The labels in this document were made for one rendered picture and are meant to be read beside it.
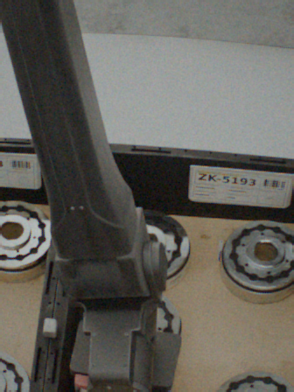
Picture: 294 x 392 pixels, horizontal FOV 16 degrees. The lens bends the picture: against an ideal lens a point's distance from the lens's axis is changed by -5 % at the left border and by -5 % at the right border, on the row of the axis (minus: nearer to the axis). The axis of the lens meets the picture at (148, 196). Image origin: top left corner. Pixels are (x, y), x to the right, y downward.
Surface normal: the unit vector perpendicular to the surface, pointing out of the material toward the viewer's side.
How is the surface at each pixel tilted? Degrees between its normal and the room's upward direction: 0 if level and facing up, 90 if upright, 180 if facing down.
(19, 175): 90
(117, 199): 67
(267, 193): 90
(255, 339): 0
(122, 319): 12
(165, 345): 2
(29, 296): 0
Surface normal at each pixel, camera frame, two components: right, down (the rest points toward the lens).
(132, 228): 0.97, -0.04
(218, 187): -0.08, 0.75
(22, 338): 0.02, -0.65
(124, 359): -0.19, -0.56
